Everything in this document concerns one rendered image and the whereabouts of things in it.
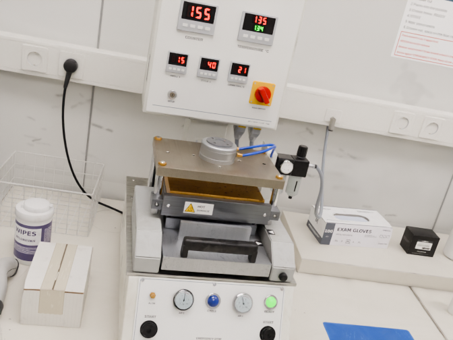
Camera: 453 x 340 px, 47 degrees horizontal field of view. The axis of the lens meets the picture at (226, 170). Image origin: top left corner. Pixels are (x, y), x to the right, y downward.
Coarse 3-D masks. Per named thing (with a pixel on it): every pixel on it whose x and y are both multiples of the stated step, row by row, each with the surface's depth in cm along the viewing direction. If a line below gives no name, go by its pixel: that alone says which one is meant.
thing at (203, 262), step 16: (192, 224) 107; (208, 224) 108; (224, 224) 109; (176, 240) 107; (240, 240) 110; (256, 240) 114; (176, 256) 101; (192, 256) 102; (208, 256) 104; (224, 256) 105; (240, 256) 106; (208, 272) 104; (224, 272) 104; (240, 272) 105; (256, 272) 106
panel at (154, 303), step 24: (144, 288) 101; (168, 288) 102; (192, 288) 103; (216, 288) 104; (240, 288) 106; (264, 288) 107; (144, 312) 101; (168, 312) 102; (192, 312) 103; (216, 312) 104; (264, 312) 107; (144, 336) 100; (168, 336) 102; (192, 336) 103; (216, 336) 104; (240, 336) 105
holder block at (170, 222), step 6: (162, 186) 124; (162, 192) 121; (168, 216) 111; (174, 216) 111; (168, 222) 110; (174, 222) 111; (210, 222) 112; (216, 222) 113; (222, 222) 113; (228, 222) 114; (234, 222) 114; (174, 228) 111; (252, 228) 115; (252, 234) 115
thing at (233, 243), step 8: (184, 240) 100; (192, 240) 101; (200, 240) 101; (208, 240) 101; (216, 240) 102; (224, 240) 103; (232, 240) 103; (184, 248) 101; (192, 248) 101; (200, 248) 101; (208, 248) 102; (216, 248) 102; (224, 248) 102; (232, 248) 102; (240, 248) 103; (248, 248) 103; (256, 248) 103; (184, 256) 101; (248, 256) 106; (256, 256) 104
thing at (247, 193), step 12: (168, 180) 112; (180, 180) 113; (192, 180) 115; (168, 192) 109; (180, 192) 108; (192, 192) 109; (204, 192) 110; (216, 192) 111; (228, 192) 112; (240, 192) 114; (252, 192) 115
